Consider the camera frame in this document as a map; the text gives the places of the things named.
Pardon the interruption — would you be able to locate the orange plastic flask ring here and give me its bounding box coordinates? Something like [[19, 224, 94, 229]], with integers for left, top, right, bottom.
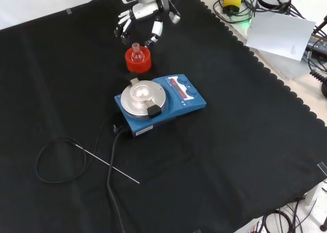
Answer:
[[125, 46, 152, 74]]

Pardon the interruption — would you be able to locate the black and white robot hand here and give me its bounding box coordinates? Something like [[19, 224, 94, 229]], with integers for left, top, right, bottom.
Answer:
[[114, 0, 182, 48]]

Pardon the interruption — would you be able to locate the clear glass round-bottom flask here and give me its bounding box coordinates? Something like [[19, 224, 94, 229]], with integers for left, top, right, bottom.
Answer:
[[131, 42, 144, 64]]

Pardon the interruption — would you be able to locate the black box with yellow print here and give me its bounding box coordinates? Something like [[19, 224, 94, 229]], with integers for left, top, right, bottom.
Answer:
[[305, 32, 327, 56]]

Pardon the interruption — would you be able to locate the thick black power cable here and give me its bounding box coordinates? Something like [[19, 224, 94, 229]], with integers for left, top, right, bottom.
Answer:
[[106, 125, 126, 233]]

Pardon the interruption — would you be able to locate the green and black cable loop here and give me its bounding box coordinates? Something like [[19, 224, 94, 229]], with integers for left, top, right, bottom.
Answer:
[[213, 0, 256, 25]]

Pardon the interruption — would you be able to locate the black cable bundle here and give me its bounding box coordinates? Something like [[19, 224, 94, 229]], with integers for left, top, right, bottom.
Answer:
[[255, 199, 327, 233]]

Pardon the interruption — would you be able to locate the clear tape strip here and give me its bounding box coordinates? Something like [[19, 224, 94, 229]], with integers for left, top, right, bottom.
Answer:
[[316, 161, 327, 178]]

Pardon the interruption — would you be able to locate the black coiled cable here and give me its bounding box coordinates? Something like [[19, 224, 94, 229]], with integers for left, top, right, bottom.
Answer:
[[308, 49, 327, 100]]

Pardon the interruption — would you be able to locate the metal probe with thin cable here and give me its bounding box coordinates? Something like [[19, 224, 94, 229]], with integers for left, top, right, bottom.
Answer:
[[35, 125, 141, 184]]

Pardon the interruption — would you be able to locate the yellow stop button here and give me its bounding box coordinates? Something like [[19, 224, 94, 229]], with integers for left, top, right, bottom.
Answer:
[[223, 0, 242, 14]]

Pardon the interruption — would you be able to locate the pale board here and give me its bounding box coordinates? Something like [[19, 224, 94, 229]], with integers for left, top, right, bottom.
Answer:
[[245, 12, 317, 62]]

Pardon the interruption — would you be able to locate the heater with blue base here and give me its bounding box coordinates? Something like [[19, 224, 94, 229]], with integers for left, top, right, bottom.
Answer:
[[114, 74, 207, 138]]

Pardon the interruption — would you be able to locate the grey base plate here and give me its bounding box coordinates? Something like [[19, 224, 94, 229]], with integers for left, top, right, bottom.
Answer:
[[251, 48, 320, 80]]

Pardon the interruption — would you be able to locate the black cloth with scalloped edge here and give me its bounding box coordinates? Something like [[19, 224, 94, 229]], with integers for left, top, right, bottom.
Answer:
[[0, 0, 327, 233]]

